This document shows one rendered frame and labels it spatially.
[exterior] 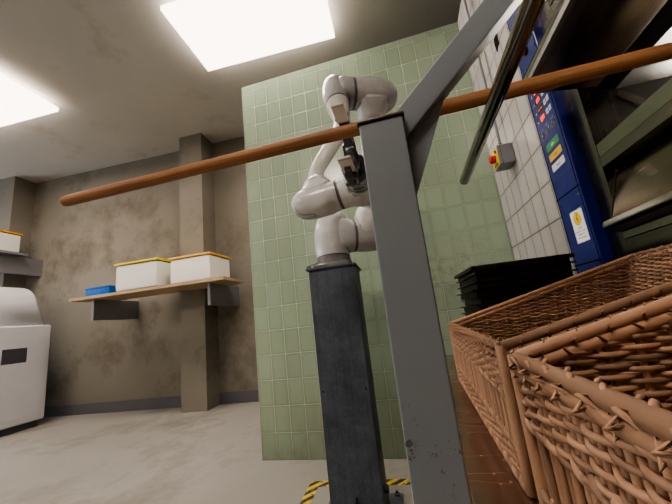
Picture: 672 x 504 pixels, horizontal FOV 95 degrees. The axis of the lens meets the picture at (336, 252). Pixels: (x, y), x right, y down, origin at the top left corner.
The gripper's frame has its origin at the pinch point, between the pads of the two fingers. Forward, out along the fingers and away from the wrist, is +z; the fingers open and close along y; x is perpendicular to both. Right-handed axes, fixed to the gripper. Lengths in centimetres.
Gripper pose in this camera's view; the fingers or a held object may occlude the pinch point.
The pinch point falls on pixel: (341, 132)
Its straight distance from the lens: 75.5
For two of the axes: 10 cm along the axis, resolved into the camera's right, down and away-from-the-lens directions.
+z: -2.3, -1.8, -9.6
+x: -9.7, 1.5, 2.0
